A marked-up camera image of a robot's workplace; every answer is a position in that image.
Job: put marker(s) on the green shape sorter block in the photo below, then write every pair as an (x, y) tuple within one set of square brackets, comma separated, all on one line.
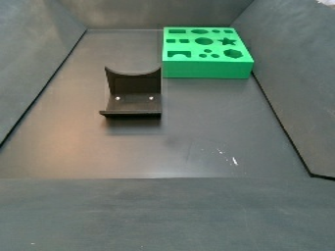
[(204, 52)]

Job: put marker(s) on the black curved holder stand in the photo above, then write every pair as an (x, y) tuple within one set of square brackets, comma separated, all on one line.
[(133, 88)]

